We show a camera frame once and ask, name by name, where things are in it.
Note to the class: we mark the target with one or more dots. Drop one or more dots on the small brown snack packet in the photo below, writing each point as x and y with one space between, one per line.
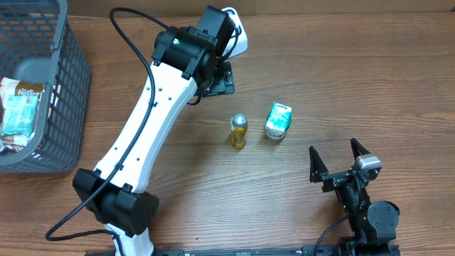
15 142

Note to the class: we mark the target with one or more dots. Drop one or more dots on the yellow drink bottle silver cap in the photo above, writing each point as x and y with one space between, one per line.
238 127

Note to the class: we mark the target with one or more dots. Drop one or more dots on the grey plastic mesh basket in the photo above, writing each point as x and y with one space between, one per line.
38 46

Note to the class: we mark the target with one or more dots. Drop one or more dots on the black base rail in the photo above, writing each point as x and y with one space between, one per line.
249 252

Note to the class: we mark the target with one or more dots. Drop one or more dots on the white black barcode scanner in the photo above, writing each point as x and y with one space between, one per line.
242 41

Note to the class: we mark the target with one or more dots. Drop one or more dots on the teal wipes packet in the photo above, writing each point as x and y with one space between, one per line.
19 115

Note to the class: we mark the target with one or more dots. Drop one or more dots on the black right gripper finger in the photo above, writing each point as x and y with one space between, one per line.
317 167
357 148

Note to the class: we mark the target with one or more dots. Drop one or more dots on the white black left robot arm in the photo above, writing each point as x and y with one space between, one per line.
187 62

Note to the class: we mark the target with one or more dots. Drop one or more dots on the brown Panera snack bag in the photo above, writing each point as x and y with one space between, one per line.
11 87

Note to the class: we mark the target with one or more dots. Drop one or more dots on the green white tissue pack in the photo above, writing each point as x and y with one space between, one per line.
278 121

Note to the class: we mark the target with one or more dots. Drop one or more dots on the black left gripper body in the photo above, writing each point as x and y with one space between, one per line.
226 85

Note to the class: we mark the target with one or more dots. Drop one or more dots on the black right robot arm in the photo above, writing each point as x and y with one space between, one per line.
373 224

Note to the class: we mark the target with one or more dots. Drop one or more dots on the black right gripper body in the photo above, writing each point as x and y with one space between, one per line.
335 180

